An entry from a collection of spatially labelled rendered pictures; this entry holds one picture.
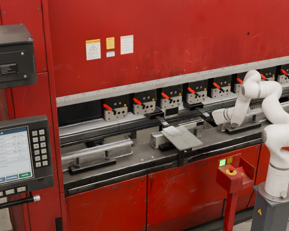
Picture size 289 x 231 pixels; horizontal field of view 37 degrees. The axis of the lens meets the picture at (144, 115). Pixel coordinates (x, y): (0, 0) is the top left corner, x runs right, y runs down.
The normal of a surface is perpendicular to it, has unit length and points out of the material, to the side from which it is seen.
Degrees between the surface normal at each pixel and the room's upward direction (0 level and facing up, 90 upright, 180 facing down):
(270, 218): 90
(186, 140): 0
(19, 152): 90
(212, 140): 0
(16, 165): 90
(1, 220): 0
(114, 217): 90
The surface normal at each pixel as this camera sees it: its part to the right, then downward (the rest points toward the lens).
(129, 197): 0.44, 0.42
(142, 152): 0.01, -0.89
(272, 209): -0.41, 0.41
